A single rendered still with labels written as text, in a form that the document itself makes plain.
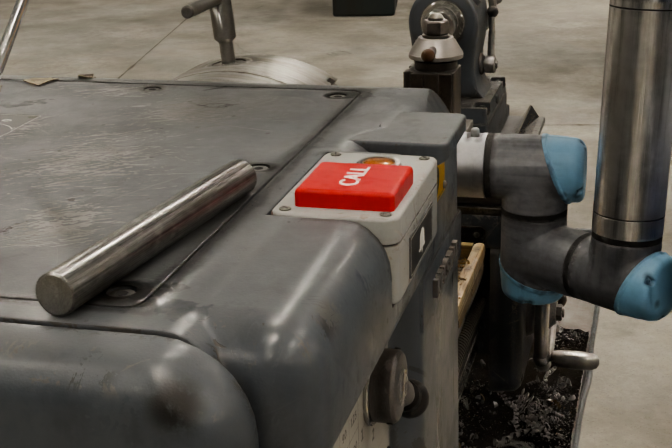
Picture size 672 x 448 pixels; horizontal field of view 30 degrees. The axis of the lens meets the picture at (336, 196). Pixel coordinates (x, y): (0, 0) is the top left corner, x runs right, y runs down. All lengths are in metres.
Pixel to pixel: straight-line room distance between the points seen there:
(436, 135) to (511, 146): 0.53
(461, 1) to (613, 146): 1.05
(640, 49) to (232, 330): 0.79
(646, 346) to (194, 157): 2.86
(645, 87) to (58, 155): 0.65
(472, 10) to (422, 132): 1.45
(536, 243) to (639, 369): 2.08
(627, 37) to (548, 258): 0.27
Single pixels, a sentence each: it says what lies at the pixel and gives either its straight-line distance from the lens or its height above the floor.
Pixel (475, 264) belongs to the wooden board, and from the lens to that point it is 1.63.
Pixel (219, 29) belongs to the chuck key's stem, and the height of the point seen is 1.27.
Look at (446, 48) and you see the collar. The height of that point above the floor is 1.14.
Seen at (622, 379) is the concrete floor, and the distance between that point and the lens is 3.43.
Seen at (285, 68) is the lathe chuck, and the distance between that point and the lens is 1.23.
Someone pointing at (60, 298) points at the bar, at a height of 1.26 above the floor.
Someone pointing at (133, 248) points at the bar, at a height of 1.27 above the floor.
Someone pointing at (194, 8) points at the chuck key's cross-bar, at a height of 1.30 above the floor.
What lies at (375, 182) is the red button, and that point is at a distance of 0.74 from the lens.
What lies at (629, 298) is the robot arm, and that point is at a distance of 1.35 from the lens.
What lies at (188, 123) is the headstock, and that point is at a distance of 0.94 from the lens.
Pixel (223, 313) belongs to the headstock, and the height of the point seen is 1.25.
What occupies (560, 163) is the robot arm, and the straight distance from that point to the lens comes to 1.40.
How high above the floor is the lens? 1.48
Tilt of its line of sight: 18 degrees down
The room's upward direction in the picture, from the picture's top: 2 degrees counter-clockwise
